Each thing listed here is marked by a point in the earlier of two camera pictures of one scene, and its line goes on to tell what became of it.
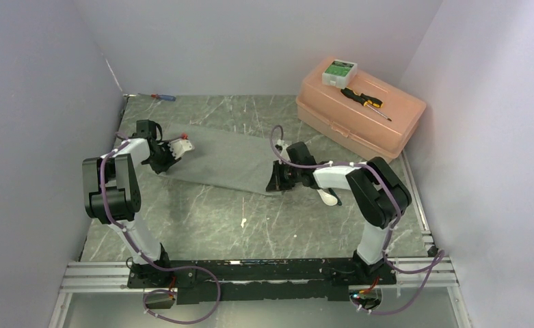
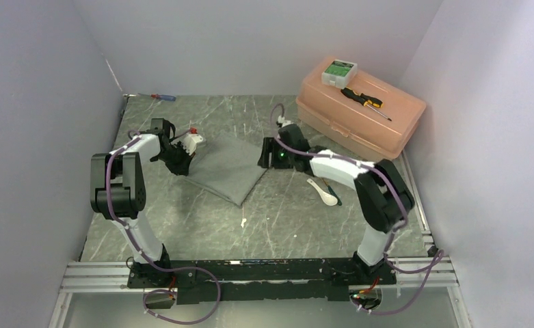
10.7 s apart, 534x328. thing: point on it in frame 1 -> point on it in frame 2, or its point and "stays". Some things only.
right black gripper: [277, 182] -> [269, 146]
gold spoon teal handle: [338, 201] stays
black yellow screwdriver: [364, 100] stays
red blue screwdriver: [162, 97] stays
